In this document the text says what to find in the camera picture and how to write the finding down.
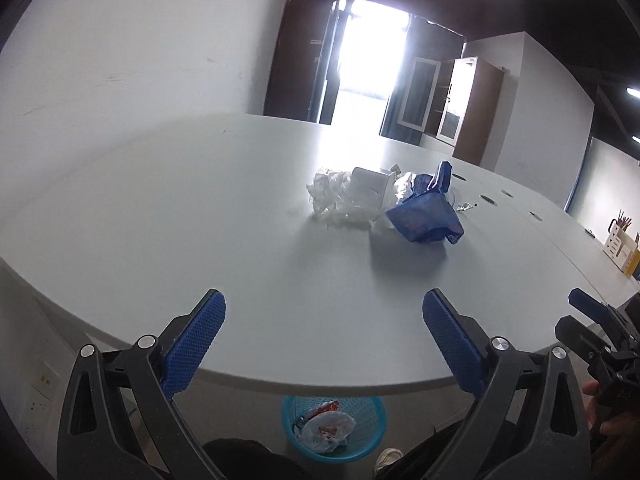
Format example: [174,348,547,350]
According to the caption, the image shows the glass balcony door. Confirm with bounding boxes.
[327,0,411,136]

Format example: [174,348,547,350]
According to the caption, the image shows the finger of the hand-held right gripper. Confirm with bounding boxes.
[554,314,615,371]
[568,287,626,326]

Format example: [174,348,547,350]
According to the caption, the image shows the person's right hand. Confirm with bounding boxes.
[582,380,640,438]

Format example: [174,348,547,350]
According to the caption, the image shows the clear plastic wrapper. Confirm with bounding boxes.
[392,170,418,203]

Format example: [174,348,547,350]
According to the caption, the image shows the dark brown cabinet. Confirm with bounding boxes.
[262,0,346,123]

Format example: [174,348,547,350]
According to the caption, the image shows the clear plastic bag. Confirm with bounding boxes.
[306,166,396,226]

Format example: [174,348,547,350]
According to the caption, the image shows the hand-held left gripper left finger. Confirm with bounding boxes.
[56,288,227,480]

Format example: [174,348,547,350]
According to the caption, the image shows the white pen holder rack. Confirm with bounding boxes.
[602,210,640,273]

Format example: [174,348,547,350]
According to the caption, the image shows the person's right leg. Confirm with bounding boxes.
[380,417,516,480]

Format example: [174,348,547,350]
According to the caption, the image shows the blue plastic basket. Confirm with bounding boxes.
[281,396,388,462]

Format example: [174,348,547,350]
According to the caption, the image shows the person's white right shoe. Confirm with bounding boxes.
[374,448,403,478]

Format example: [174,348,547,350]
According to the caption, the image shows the white plastic bag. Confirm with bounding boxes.
[299,410,357,453]

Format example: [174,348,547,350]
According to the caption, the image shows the blue snack bag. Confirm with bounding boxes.
[385,161,465,245]

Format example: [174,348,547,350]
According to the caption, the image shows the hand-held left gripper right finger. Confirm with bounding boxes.
[422,288,591,480]

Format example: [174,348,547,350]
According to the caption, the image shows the person's left leg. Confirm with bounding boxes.
[202,439,311,480]

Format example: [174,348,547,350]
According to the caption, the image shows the red snack bag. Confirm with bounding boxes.
[300,399,342,418]

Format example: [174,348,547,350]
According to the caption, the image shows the person's leg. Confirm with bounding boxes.
[380,417,516,480]
[202,439,311,480]

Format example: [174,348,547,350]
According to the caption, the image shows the brown glass-door cabinet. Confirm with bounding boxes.
[397,55,503,167]

